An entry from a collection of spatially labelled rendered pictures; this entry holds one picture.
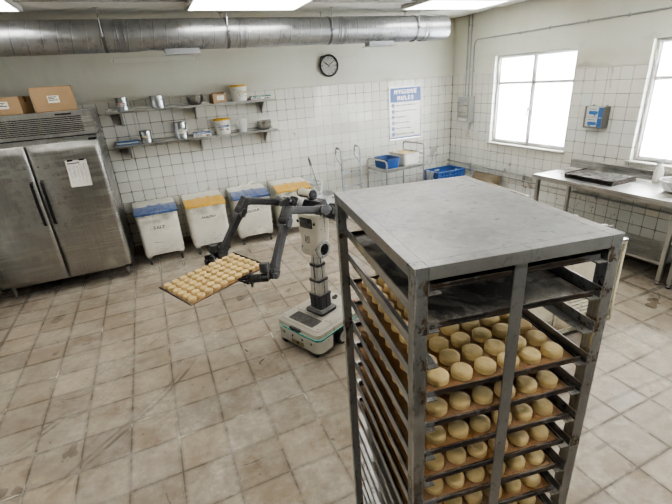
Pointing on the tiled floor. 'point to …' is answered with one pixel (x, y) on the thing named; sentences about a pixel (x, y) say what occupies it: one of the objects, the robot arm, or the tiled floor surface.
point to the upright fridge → (57, 201)
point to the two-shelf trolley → (398, 167)
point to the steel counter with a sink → (661, 255)
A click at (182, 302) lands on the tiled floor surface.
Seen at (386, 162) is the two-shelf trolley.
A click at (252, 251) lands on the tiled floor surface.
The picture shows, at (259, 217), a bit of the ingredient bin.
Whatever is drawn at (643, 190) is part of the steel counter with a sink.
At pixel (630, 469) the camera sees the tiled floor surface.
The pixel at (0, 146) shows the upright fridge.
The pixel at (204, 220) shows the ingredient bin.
